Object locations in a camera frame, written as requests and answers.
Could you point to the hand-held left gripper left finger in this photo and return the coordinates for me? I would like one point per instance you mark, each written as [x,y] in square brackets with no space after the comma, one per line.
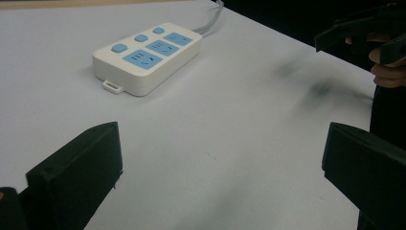
[76,172]

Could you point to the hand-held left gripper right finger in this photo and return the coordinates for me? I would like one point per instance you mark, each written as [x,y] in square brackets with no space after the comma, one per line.
[367,169]

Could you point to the white and blue power strip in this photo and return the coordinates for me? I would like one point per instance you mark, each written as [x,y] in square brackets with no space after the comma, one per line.
[146,59]

